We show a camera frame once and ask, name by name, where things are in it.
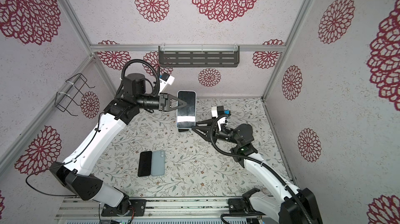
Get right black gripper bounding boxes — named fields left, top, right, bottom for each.
left=194, top=121, right=241, bottom=150

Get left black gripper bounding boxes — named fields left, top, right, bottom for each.
left=136, top=93, right=187, bottom=113

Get light blue phone case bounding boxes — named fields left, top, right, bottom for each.
left=151, top=150, right=166, bottom=177

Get black phone removed from case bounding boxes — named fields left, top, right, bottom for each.
left=137, top=151, right=153, bottom=177

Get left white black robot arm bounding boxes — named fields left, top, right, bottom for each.
left=50, top=73, right=196, bottom=216

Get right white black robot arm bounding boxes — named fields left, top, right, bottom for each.
left=191, top=117, right=323, bottom=224

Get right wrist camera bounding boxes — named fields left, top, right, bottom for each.
left=211, top=106, right=231, bottom=124

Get grey slotted wall shelf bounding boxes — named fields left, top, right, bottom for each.
left=158, top=45, right=240, bottom=68

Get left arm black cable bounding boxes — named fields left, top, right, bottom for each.
left=25, top=111, right=104, bottom=197

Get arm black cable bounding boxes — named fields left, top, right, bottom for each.
left=209, top=114, right=313, bottom=224
left=25, top=111, right=104, bottom=197

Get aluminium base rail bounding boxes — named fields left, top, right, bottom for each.
left=55, top=197, right=245, bottom=222

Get black wire wall basket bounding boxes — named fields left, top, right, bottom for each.
left=54, top=73, right=95, bottom=117

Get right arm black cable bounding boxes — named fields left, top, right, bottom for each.
left=209, top=114, right=313, bottom=224

